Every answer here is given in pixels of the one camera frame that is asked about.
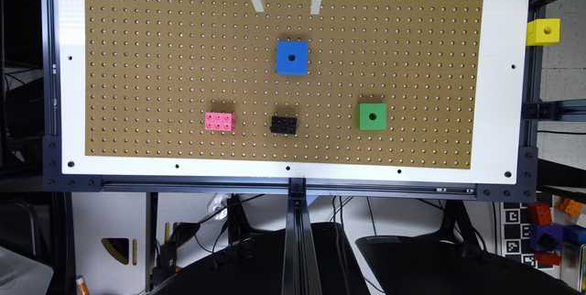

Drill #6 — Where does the left black chair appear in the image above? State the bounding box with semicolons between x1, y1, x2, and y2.
153;223;369;295

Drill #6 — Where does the black and white marker sheet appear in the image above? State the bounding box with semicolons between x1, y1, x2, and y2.
499;202;553;270

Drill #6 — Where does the grey box bottom left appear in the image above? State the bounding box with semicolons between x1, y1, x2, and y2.
1;247;53;295

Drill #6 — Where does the yellow cube block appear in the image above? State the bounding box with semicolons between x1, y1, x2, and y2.
526;18;560;46

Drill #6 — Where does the pink lego-style block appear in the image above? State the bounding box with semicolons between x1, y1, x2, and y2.
204;112;235;131

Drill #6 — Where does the blue cube block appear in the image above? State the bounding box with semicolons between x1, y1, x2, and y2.
276;41;309;76

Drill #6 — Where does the white base board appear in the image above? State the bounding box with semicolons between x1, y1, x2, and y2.
53;0;532;185

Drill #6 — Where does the black chair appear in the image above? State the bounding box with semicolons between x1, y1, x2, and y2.
153;223;369;295
356;235;577;295

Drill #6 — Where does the dark aluminium frame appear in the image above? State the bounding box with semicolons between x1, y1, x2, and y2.
39;0;586;295

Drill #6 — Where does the orange block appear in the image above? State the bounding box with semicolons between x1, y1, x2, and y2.
554;198;583;217

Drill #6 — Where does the white cabinet panel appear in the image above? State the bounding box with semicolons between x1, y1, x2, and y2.
71;192;147;295

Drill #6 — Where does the right black chair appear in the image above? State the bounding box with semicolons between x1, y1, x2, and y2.
356;235;577;295

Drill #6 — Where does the black lego-style block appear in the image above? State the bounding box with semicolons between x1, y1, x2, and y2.
270;116;298;135

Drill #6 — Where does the blue block right edge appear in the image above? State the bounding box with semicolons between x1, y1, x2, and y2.
563;225;586;245

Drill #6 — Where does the orange-red block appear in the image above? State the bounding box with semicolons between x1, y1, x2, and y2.
527;202;553;225

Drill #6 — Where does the purple block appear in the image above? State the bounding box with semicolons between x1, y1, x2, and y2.
529;224;564;251

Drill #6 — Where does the red block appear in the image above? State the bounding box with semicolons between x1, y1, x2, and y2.
534;251;561;266

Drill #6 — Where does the brown pegboard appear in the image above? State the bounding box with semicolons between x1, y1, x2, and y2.
85;0;483;169

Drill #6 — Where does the green cube block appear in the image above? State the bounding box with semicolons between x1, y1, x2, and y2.
358;104;387;130

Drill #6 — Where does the orange glue stick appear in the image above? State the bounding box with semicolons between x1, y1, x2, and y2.
76;276;90;295

